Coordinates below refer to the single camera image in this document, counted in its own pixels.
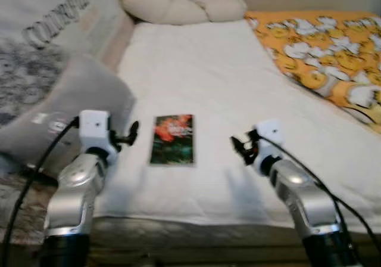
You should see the dark printed paperback book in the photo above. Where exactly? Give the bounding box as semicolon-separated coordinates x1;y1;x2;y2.
149;114;196;166

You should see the grey little bear pillow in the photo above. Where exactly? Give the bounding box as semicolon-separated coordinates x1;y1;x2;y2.
0;54;136;173

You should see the yellow cartoon egg blanket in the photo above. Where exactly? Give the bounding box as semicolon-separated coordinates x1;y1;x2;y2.
245;11;381;134

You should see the white quilted mattress pad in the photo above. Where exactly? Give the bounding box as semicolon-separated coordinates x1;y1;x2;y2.
94;18;381;235

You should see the grey mattress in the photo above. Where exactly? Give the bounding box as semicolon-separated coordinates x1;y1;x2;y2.
89;215;381;262

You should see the beige knot pillow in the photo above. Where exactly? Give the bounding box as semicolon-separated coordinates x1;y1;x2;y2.
121;0;248;26

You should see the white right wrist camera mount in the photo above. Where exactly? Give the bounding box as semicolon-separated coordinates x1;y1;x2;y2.
253;119;284;175

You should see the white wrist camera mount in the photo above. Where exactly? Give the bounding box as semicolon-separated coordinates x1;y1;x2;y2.
253;119;284;175
79;110;115;160

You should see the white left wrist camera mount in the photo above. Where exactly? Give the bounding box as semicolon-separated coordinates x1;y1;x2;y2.
79;110;115;160

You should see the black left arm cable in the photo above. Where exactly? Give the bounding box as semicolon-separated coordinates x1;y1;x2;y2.
0;117;81;267

